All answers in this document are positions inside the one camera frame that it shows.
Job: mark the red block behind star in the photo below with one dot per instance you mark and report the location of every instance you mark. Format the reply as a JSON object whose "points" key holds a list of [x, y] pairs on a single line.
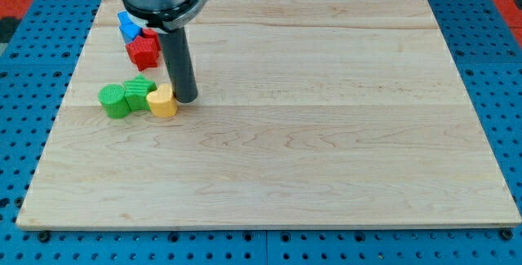
{"points": [[151, 35]]}

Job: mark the blue block at back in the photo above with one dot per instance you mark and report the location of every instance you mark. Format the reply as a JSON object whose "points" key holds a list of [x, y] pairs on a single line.
{"points": [[124, 18]]}

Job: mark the green cylinder block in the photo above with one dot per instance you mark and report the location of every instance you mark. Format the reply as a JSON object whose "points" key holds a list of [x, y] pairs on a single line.
{"points": [[113, 100]]}

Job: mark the light wooden board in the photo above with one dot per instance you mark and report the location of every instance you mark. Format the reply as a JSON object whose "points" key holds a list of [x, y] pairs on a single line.
{"points": [[311, 115]]}

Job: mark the yellow heart block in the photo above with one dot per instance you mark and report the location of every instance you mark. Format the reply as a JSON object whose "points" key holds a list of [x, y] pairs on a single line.
{"points": [[162, 101]]}

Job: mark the green star block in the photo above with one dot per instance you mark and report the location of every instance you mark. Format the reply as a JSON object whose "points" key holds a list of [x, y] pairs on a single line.
{"points": [[136, 91]]}

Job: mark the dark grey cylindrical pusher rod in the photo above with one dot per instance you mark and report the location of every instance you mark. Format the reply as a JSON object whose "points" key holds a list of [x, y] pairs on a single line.
{"points": [[176, 54]]}

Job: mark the blue cube block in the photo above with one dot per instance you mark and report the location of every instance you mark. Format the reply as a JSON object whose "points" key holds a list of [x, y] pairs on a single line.
{"points": [[129, 32]]}

